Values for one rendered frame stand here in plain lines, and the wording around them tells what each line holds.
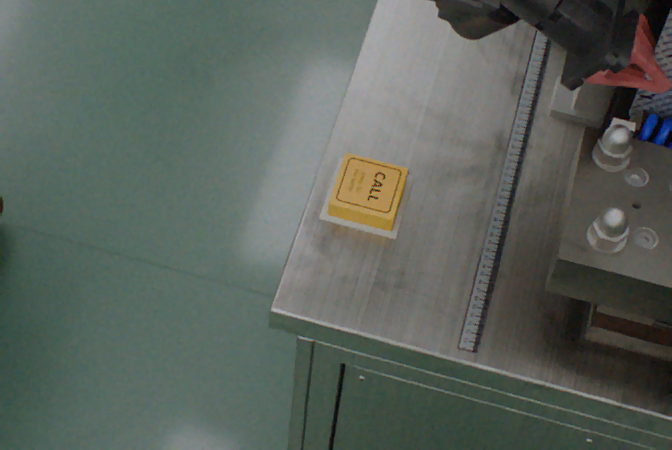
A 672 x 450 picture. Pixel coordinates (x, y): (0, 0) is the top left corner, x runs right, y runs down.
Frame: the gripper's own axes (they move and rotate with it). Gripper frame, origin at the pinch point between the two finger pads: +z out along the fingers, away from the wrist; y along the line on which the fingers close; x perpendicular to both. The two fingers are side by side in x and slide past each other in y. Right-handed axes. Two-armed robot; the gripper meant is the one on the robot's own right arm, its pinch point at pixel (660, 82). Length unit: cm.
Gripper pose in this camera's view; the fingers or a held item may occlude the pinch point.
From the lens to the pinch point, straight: 131.1
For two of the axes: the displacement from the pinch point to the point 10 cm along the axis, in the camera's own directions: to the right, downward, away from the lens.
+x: 5.4, -3.6, -7.6
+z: 8.0, 5.0, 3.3
